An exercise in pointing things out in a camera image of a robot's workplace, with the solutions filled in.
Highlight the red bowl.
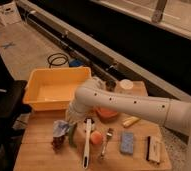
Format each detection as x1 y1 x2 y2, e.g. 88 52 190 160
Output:
95 107 118 119

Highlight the light blue towel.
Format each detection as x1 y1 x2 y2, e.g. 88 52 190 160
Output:
53 120 70 137

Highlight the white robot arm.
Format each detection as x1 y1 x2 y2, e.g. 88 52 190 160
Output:
66 77 191 171

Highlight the dark glass cup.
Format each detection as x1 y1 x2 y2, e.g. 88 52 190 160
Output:
105 80 116 92

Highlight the white lidded jar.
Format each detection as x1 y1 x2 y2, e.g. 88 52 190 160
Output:
119 79 134 90

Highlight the blue object on floor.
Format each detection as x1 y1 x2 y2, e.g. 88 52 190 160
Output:
69 59 84 67

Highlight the yellow plastic tub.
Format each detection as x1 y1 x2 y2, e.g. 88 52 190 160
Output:
23 67 91 111

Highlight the metal fork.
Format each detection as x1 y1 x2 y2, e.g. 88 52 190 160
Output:
98 128 114 162

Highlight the green chili pepper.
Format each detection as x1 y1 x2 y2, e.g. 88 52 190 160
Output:
68 123 77 148

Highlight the blue sponge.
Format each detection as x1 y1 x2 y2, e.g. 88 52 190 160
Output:
120 132 134 155

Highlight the bunch of dark grapes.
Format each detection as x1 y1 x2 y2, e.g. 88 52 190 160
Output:
52 136 65 150

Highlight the wooden cutting board table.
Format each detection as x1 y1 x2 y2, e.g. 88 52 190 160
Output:
13 80 173 171

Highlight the black chair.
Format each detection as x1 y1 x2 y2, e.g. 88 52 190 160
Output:
0 80 31 171

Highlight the white cardboard box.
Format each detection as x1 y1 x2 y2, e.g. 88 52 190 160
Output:
0 1 21 26

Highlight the black coiled cable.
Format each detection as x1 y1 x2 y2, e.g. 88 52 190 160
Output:
47 52 70 69

